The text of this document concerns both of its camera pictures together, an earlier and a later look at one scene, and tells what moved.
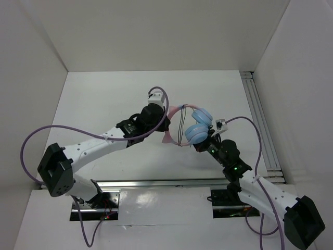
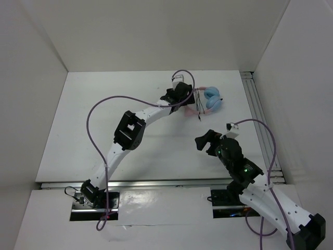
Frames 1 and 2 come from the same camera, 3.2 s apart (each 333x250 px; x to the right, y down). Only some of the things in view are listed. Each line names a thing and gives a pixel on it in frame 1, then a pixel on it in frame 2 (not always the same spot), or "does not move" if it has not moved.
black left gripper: (164, 126) → (190, 101)
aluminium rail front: (216, 182) does not move
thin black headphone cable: (183, 111) → (199, 102)
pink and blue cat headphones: (196, 133) → (213, 102)
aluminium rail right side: (273, 173) does not move
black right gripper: (200, 147) does not move
